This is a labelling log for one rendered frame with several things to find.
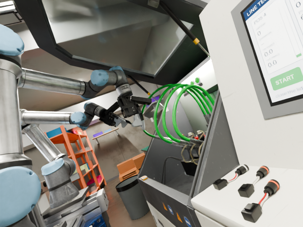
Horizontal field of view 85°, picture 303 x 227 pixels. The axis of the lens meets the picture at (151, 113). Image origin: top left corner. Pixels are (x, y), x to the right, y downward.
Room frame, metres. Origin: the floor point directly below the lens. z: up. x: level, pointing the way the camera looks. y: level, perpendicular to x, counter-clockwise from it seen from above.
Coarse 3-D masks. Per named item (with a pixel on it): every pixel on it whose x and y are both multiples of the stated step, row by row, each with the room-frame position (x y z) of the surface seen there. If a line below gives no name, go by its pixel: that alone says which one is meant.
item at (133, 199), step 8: (136, 176) 3.08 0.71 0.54; (120, 184) 3.03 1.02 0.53; (128, 184) 2.69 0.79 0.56; (136, 184) 2.75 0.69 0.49; (120, 192) 2.74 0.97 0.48; (128, 192) 2.70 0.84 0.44; (136, 192) 2.73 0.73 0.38; (128, 200) 2.71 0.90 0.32; (136, 200) 2.72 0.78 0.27; (144, 200) 2.81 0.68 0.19; (128, 208) 2.75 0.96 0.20; (136, 208) 2.72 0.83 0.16; (144, 208) 2.77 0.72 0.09; (136, 216) 2.73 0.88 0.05
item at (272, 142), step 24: (216, 0) 0.55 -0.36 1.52; (240, 0) 0.47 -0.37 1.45; (216, 24) 0.56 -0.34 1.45; (216, 48) 0.58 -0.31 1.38; (240, 48) 0.50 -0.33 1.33; (216, 72) 0.60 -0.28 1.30; (240, 72) 0.51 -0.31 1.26; (240, 96) 0.53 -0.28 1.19; (240, 120) 0.55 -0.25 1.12; (264, 120) 0.47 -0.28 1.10; (288, 120) 0.42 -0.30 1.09; (240, 144) 0.56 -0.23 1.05; (264, 144) 0.49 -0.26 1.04; (288, 144) 0.43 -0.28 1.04; (288, 168) 0.44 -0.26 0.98
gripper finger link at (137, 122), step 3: (135, 114) 0.85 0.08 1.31; (138, 114) 0.84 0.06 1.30; (135, 117) 0.84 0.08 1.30; (138, 117) 0.86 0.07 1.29; (135, 120) 0.84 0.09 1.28; (138, 120) 0.85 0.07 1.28; (135, 123) 0.84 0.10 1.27; (138, 123) 0.85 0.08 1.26; (141, 123) 0.85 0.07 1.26; (144, 123) 0.86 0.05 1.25; (144, 126) 0.86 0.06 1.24; (144, 129) 0.87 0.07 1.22
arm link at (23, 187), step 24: (0, 24) 0.44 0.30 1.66; (0, 48) 0.41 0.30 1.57; (0, 72) 0.42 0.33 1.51; (0, 96) 0.41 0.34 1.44; (0, 120) 0.39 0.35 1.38; (0, 144) 0.38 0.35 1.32; (0, 168) 0.36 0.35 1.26; (24, 168) 0.38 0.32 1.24; (0, 192) 0.34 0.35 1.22; (24, 192) 0.37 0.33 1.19; (0, 216) 0.34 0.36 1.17; (24, 216) 0.38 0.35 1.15
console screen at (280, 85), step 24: (264, 0) 0.41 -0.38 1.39; (288, 0) 0.36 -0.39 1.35; (240, 24) 0.48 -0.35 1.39; (264, 24) 0.42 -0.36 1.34; (288, 24) 0.37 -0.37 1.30; (264, 48) 0.43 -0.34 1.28; (288, 48) 0.38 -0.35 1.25; (264, 72) 0.44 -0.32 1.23; (288, 72) 0.39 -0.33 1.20; (264, 96) 0.46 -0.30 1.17; (288, 96) 0.40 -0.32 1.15
